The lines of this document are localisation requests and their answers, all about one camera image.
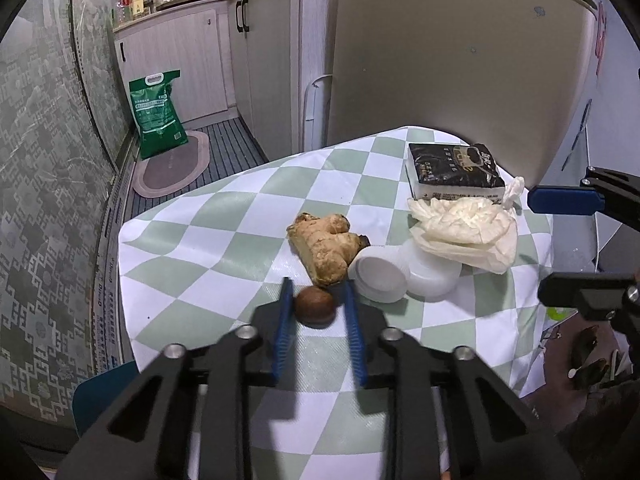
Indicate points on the striped grey floor mat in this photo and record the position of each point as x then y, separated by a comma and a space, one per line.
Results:
232, 147

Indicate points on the black tissue pack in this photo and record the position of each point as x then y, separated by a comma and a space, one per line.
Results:
450, 167

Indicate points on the white plastic jar cap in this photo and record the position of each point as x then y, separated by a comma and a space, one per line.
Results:
377, 275

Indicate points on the white tube rack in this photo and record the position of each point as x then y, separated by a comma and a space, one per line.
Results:
306, 110

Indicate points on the dark waste bin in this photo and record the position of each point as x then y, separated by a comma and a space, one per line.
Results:
590, 360

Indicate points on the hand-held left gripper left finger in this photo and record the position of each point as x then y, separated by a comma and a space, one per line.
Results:
285, 320

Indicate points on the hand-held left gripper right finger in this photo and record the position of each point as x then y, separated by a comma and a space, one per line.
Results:
352, 330

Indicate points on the red paper decoration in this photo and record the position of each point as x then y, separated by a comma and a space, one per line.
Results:
600, 30

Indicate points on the brown round nut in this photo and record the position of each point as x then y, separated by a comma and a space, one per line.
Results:
314, 306

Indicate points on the blue stool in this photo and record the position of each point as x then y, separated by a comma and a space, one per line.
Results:
95, 395

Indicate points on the low white kitchen cabinet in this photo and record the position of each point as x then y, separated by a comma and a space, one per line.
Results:
190, 60

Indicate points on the translucent white plastic jar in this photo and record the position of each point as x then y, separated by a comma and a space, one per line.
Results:
432, 277

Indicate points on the green rice bag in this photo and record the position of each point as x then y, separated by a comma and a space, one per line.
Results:
157, 115

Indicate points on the beige refrigerator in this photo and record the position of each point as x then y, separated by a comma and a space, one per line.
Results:
440, 55

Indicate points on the white plastic bag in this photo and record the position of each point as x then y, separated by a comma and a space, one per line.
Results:
470, 227

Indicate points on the oval floor mat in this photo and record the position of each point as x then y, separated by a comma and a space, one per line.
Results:
170, 167

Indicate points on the clear plastic bottle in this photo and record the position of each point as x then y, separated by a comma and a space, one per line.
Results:
121, 5

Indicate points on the tall white cabinet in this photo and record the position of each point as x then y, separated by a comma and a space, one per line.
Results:
270, 60

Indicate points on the wooden cutting board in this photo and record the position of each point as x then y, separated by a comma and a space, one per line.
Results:
190, 0

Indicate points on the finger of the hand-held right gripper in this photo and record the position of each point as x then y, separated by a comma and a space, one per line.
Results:
585, 292
562, 200

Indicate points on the patterned sliding door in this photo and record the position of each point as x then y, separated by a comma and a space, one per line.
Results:
50, 185

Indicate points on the green white checkered tablecloth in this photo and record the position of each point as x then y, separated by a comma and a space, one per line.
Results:
225, 240

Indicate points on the ginger root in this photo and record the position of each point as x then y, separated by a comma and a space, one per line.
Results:
325, 247

